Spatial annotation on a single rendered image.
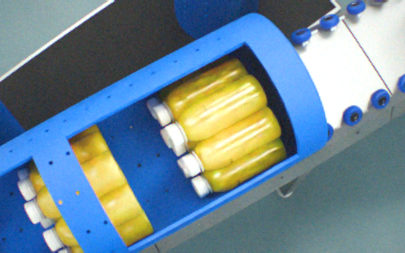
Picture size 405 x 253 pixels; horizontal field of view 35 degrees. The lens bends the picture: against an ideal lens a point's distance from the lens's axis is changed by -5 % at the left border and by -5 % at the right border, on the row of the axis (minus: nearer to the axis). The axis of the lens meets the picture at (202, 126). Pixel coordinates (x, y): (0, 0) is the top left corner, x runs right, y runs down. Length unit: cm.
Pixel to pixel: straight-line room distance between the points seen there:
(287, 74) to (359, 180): 131
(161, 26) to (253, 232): 77
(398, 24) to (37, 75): 128
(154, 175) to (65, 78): 101
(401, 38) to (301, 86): 48
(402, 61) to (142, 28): 109
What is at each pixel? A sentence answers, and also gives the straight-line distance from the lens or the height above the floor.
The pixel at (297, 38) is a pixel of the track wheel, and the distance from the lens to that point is 143.
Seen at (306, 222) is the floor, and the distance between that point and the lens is 233.
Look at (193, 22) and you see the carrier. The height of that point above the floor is 28.
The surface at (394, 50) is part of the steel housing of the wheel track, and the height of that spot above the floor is 93.
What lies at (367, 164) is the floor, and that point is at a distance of 241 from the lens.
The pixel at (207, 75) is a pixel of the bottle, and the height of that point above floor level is 112.
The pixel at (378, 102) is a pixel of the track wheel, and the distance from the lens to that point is 143.
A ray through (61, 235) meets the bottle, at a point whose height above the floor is 112.
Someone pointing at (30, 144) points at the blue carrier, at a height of 120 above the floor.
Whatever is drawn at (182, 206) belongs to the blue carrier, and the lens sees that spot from 129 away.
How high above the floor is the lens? 227
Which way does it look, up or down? 74 degrees down
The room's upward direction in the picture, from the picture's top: 3 degrees clockwise
